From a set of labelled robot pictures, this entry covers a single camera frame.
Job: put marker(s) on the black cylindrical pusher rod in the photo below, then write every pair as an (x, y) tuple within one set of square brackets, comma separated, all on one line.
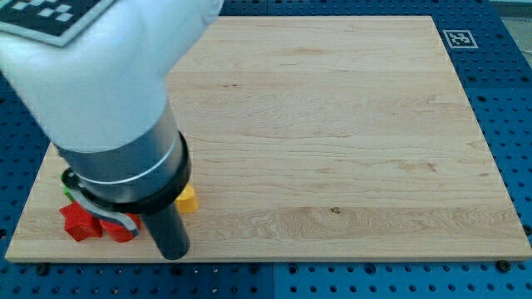
[(168, 232)]

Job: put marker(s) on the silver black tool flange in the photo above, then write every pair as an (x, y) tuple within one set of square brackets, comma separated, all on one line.
[(143, 176)]

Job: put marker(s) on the yellow cylinder block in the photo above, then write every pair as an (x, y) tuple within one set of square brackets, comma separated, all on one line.
[(187, 202)]

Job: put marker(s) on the red round block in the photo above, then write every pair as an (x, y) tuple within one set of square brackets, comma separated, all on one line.
[(117, 232)]

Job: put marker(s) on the green block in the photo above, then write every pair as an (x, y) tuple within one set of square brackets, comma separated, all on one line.
[(66, 189)]

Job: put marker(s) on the red star block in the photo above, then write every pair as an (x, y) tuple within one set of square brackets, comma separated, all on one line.
[(80, 224)]

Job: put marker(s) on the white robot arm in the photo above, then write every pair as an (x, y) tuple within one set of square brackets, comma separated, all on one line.
[(92, 74)]

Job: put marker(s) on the fiducial marker on arm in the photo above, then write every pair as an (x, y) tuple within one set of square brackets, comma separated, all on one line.
[(54, 22)]

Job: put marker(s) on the wooden board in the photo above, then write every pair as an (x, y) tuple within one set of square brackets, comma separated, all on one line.
[(336, 138)]

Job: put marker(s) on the fiducial marker on table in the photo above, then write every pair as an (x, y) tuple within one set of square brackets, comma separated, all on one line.
[(460, 39)]

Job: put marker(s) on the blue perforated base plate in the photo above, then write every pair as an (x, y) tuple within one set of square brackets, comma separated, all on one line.
[(502, 106)]

